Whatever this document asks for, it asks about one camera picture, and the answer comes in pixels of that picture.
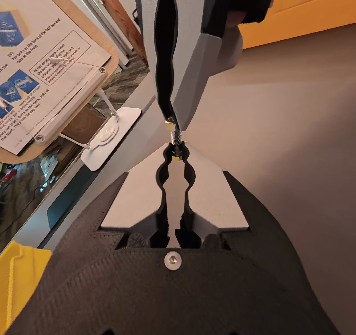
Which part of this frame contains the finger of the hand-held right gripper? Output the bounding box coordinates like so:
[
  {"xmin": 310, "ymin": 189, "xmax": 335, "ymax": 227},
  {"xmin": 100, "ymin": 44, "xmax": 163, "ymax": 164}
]
[
  {"xmin": 133, "ymin": 0, "xmax": 179, "ymax": 123},
  {"xmin": 170, "ymin": 0, "xmax": 223, "ymax": 132}
]

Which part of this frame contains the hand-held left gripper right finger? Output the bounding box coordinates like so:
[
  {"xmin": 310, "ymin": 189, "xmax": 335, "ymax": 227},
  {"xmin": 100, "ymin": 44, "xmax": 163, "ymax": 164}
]
[{"xmin": 174, "ymin": 142, "xmax": 249, "ymax": 249}]

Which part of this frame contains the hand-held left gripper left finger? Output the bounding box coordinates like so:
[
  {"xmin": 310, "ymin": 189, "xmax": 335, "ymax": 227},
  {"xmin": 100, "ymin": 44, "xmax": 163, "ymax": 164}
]
[{"xmin": 101, "ymin": 142, "xmax": 171, "ymax": 249}]

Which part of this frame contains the yellow plastic bin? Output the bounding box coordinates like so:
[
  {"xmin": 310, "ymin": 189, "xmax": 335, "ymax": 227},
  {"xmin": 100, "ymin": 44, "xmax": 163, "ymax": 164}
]
[
  {"xmin": 0, "ymin": 241, "xmax": 52, "ymax": 335},
  {"xmin": 238, "ymin": 0, "xmax": 356, "ymax": 50}
]

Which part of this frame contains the steel hex bolt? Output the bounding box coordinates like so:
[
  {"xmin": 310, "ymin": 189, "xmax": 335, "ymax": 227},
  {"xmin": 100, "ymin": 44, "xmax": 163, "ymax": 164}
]
[{"xmin": 168, "ymin": 127, "xmax": 184, "ymax": 162}]

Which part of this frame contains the person's right hand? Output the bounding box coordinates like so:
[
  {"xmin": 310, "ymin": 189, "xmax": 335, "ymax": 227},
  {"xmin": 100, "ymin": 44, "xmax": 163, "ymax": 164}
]
[{"xmin": 227, "ymin": 10, "xmax": 247, "ymax": 29}]

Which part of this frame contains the instruction sheet on wooden board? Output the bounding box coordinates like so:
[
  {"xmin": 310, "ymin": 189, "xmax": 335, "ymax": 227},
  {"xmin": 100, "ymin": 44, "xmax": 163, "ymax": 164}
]
[{"xmin": 0, "ymin": 0, "xmax": 119, "ymax": 164}]

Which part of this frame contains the white page ledge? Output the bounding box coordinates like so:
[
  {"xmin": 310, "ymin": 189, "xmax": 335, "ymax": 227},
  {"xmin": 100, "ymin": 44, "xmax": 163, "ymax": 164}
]
[{"xmin": 33, "ymin": 67, "xmax": 108, "ymax": 146}]

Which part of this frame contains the wooden support post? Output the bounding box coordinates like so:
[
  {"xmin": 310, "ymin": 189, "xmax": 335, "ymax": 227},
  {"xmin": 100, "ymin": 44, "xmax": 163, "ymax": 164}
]
[{"xmin": 89, "ymin": 0, "xmax": 148, "ymax": 63}]

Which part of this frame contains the wire page clip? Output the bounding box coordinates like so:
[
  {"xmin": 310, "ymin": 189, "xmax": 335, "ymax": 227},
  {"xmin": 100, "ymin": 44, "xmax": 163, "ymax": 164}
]
[
  {"xmin": 0, "ymin": 96, "xmax": 45, "ymax": 142},
  {"xmin": 50, "ymin": 58, "xmax": 107, "ymax": 74}
]

